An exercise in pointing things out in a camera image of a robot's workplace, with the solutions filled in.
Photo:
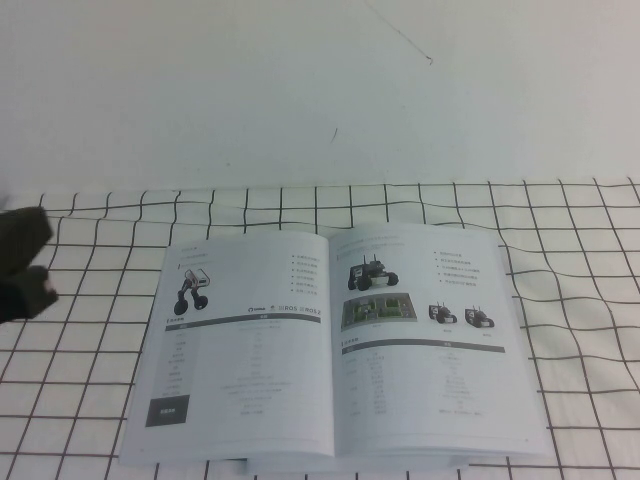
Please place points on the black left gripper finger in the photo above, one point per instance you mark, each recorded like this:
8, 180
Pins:
27, 297
22, 240

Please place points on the white product catalogue book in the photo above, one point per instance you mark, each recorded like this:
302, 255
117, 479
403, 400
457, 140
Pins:
280, 360

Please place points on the white black-grid tablecloth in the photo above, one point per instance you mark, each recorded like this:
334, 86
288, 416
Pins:
100, 310

